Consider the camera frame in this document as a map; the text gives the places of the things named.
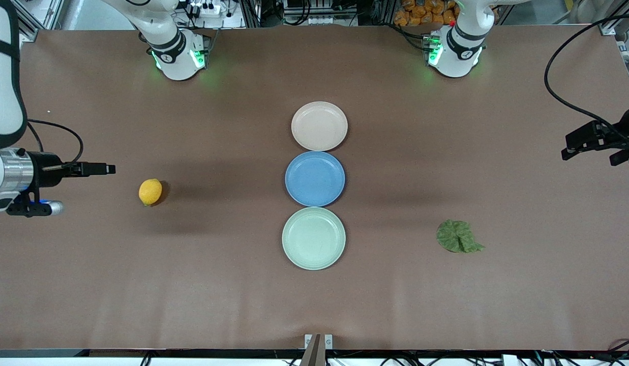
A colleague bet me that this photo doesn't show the yellow lemon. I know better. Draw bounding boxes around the yellow lemon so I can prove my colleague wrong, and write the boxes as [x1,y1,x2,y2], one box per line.
[138,178,163,206]

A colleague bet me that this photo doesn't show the green lettuce leaf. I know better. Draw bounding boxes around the green lettuce leaf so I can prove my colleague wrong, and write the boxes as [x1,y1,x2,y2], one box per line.
[436,219,486,254]

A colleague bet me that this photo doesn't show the white power strip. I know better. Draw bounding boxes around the white power strip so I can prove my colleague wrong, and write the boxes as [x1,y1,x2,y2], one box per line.
[189,2,229,16]

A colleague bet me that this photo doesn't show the bag of orange snacks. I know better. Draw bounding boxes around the bag of orange snacks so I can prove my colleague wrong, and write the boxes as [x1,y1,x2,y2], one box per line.
[394,0,460,27]

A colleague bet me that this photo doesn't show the blue plate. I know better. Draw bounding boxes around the blue plate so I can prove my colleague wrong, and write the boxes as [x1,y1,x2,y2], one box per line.
[285,151,346,207]

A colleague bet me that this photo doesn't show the pale green plate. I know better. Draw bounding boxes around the pale green plate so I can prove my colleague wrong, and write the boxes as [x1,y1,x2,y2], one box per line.
[282,207,346,270]

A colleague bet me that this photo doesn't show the beige plate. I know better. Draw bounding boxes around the beige plate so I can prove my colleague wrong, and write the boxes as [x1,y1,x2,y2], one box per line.
[291,101,348,151]

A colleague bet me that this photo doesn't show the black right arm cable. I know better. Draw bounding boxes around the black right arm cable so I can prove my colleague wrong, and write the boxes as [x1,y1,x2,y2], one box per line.
[26,119,84,164]

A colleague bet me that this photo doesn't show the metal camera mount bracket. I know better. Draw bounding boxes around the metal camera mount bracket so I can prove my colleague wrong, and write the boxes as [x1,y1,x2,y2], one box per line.
[300,333,334,366]

